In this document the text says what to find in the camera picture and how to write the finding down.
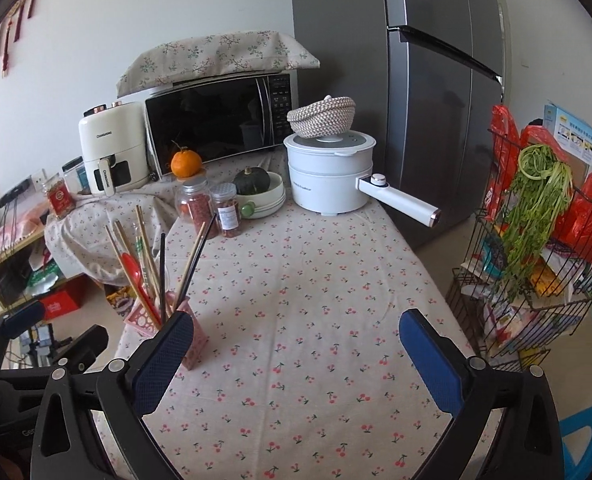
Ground cherry print tablecloth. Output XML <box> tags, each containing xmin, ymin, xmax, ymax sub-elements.
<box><xmin>43</xmin><ymin>152</ymin><xmax>508</xmax><ymax>480</ymax></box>

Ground red gift box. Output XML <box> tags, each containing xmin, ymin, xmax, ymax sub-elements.
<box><xmin>39</xmin><ymin>275</ymin><xmax>93</xmax><ymax>322</ymax></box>

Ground red plastic bag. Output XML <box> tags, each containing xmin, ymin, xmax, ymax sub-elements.
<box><xmin>484</xmin><ymin>105</ymin><xmax>592</xmax><ymax>263</ymax></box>

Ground blue plastic stool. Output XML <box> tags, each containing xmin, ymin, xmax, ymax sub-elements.
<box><xmin>557</xmin><ymin>396</ymin><xmax>592</xmax><ymax>480</ymax></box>

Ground plastic jar red beans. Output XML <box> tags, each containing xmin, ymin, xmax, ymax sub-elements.
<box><xmin>174</xmin><ymin>186</ymin><xmax>219</xmax><ymax>240</ymax></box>

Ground woven rope basket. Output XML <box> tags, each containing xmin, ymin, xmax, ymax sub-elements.
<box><xmin>287</xmin><ymin>96</ymin><xmax>356</xmax><ymax>139</ymax></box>

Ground orange tangerine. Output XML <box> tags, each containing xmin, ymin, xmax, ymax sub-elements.
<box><xmin>170</xmin><ymin>143</ymin><xmax>203</xmax><ymax>179</ymax></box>

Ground white air fryer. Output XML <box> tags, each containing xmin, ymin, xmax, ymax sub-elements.
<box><xmin>78</xmin><ymin>102</ymin><xmax>151</xmax><ymax>196</ymax></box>

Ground black gold-tipped chopstick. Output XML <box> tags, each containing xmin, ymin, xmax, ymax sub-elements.
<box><xmin>172</xmin><ymin>214</ymin><xmax>216</xmax><ymax>312</ymax></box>

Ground disposable chopsticks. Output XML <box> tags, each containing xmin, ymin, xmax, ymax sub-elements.
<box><xmin>136</xmin><ymin>222</ymin><xmax>159</xmax><ymax>306</ymax></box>

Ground grey refrigerator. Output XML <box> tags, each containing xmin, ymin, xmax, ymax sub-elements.
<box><xmin>293</xmin><ymin>0</ymin><xmax>502</xmax><ymax>247</ymax></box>

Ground floral cloth microwave cover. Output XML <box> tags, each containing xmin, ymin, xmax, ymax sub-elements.
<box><xmin>116</xmin><ymin>30</ymin><xmax>320</xmax><ymax>98</ymax></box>

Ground dark green squash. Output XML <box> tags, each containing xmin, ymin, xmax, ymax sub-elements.
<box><xmin>233</xmin><ymin>167</ymin><xmax>271</xmax><ymax>195</ymax></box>

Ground white ceramic bowl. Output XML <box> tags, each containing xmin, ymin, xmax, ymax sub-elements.
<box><xmin>236</xmin><ymin>171</ymin><xmax>286</xmax><ymax>220</ymax></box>

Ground pink perforated utensil basket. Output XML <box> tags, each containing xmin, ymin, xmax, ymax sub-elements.
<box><xmin>125</xmin><ymin>300</ymin><xmax>208</xmax><ymax>370</ymax></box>

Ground jar with red label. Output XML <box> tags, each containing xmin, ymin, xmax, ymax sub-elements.
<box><xmin>43</xmin><ymin>174</ymin><xmax>76</xmax><ymax>219</ymax></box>

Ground white electric cooking pot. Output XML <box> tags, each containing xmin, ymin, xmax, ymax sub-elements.
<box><xmin>284</xmin><ymin>130</ymin><xmax>440</xmax><ymax>228</ymax></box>

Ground yellow cardboard box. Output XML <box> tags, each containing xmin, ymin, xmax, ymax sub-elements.
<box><xmin>103</xmin><ymin>284</ymin><xmax>136</xmax><ymax>314</ymax></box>

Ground black microwave oven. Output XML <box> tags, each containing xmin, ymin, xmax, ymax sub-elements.
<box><xmin>144</xmin><ymin>73</ymin><xmax>293</xmax><ymax>177</ymax></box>

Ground plastic jar labelled goji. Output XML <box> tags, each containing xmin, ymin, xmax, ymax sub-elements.
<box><xmin>210</xmin><ymin>183</ymin><xmax>241</xmax><ymax>237</ymax></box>

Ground black wire storage rack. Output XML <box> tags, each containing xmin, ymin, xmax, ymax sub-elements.
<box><xmin>444</xmin><ymin>128</ymin><xmax>592</xmax><ymax>373</ymax></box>

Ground red plastic spoon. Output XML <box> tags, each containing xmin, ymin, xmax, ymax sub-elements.
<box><xmin>119</xmin><ymin>252</ymin><xmax>160</xmax><ymax>328</ymax></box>

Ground green leafy vegetables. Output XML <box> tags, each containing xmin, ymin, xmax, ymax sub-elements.
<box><xmin>499</xmin><ymin>144</ymin><xmax>574</xmax><ymax>301</ymax></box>

